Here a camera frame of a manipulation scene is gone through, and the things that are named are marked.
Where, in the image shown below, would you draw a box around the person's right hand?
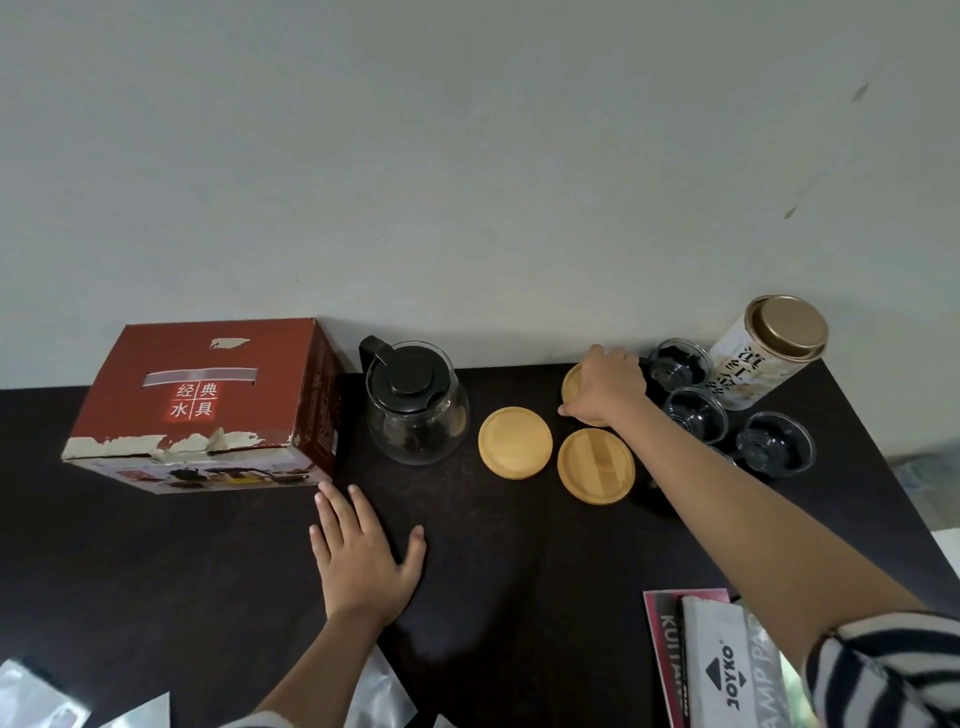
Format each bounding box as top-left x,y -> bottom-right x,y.
558,343 -> 650,429

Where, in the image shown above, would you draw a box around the person's left hand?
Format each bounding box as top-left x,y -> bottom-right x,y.
309,481 -> 427,628

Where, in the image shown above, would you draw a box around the bamboo coaster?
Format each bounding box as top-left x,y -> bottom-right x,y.
556,427 -> 637,506
560,362 -> 610,429
477,406 -> 555,481

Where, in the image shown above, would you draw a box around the white packet black logo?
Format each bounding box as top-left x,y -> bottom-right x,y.
678,596 -> 763,728

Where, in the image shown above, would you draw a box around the pink packet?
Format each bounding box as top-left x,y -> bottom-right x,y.
643,588 -> 733,728

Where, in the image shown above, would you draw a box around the glass cup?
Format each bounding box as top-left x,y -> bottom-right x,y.
734,410 -> 817,475
641,337 -> 714,393
663,386 -> 730,445

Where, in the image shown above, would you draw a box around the glass teapot black lid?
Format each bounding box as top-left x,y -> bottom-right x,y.
358,335 -> 472,466

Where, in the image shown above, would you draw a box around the white tea tin gold lid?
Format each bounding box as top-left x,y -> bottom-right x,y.
708,293 -> 830,412

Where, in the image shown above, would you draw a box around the person's right forearm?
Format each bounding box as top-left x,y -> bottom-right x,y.
626,397 -> 931,676

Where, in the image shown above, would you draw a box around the dark wooden table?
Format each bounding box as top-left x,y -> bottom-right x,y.
0,358 -> 960,728

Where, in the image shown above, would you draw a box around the white box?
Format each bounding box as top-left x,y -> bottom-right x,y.
929,528 -> 960,579

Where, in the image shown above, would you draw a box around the group of silver foil pouches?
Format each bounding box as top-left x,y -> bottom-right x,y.
0,644 -> 459,728

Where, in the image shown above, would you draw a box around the red cardboard tea set box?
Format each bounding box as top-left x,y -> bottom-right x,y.
61,317 -> 348,496

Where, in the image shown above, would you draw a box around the green packet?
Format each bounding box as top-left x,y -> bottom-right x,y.
779,652 -> 817,728

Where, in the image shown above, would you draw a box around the clear plastic water bottle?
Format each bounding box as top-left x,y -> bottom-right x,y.
892,449 -> 960,519

